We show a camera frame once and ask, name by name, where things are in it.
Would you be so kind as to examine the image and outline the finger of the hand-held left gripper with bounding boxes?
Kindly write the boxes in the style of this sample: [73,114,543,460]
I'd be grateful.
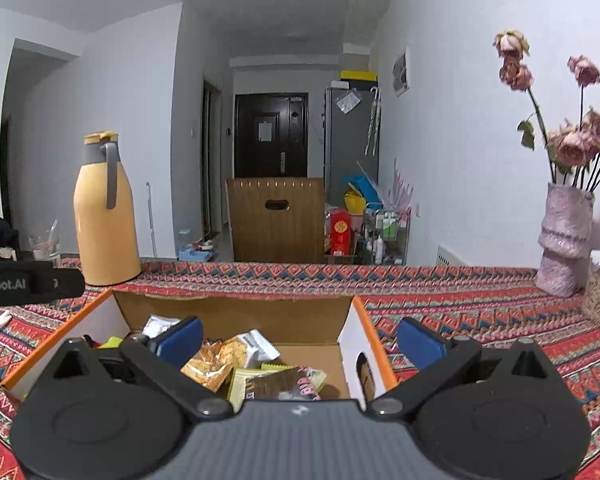
[32,266,86,303]

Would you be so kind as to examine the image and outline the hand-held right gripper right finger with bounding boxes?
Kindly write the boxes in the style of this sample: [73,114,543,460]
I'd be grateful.
[365,316,551,422]

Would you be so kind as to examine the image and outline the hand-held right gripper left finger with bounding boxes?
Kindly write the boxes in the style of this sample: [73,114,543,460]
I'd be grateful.
[50,316,236,423]

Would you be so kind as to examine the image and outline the red cardboard box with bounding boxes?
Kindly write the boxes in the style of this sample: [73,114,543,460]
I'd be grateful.
[2,287,398,411]

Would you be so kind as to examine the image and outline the crumpled silver snack packet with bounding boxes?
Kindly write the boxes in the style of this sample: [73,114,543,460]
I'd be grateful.
[142,315,182,339]

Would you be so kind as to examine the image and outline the clear glass cup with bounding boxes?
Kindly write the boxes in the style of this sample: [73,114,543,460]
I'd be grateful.
[28,220,62,267]

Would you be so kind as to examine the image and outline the patterned red tablecloth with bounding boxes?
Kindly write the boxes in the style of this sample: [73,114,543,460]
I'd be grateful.
[0,257,600,480]

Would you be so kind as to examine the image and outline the yellow thermos jug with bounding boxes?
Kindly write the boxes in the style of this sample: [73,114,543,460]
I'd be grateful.
[73,131,142,286]

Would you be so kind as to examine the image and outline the red gift box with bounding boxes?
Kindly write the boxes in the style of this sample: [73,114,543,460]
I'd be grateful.
[330,210,353,256]

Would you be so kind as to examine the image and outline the purple dried grass bunch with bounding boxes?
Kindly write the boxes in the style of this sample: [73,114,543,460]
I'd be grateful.
[387,160,414,211]

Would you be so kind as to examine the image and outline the blue folded item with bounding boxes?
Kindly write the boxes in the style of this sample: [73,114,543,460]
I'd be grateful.
[347,175,376,196]

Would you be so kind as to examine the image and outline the pink textured vase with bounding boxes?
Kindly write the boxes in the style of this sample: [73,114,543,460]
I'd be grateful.
[536,182,595,297]

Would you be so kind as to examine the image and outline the grey refrigerator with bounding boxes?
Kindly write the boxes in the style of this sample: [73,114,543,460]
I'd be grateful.
[324,86,380,207]

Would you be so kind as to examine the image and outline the white umbrella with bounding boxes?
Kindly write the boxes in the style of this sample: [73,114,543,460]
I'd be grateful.
[365,86,382,156]

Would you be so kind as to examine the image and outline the dark entrance door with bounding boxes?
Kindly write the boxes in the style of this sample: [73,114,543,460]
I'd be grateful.
[234,93,309,179]

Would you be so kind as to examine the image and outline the dried pink roses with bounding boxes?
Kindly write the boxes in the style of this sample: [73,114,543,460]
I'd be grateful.
[494,30,600,191]

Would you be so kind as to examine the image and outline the wire cart with bottles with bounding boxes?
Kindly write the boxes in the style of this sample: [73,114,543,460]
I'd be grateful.
[362,208,411,266]

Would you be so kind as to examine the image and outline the white wall panel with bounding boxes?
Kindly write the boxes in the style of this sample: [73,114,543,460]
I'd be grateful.
[392,51,411,96]

